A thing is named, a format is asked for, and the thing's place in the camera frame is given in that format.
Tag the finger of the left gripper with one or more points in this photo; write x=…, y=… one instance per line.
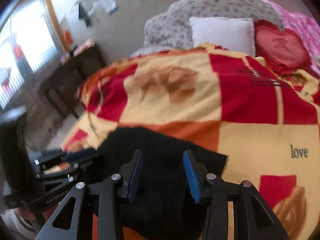
x=57, y=156
x=63, y=170

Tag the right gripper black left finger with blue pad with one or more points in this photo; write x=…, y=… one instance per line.
x=73, y=218

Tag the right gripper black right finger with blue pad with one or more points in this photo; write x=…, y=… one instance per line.
x=253, y=218

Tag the black pants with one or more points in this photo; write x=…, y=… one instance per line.
x=163, y=207

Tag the light grey sleeve forearm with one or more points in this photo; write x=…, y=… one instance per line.
x=20, y=221

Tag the dark wooden table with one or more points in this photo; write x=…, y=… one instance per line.
x=60, y=87

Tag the red orange yellow blanket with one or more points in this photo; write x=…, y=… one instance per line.
x=223, y=101

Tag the window with blinds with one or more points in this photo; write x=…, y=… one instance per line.
x=30, y=45

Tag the dark hanging cloth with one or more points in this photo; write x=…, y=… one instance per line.
x=83, y=15

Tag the red heart cushion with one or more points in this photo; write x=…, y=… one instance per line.
x=283, y=51

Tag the white pillow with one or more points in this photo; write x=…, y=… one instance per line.
x=234, y=34

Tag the pink patterned quilt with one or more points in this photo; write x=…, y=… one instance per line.
x=306, y=27

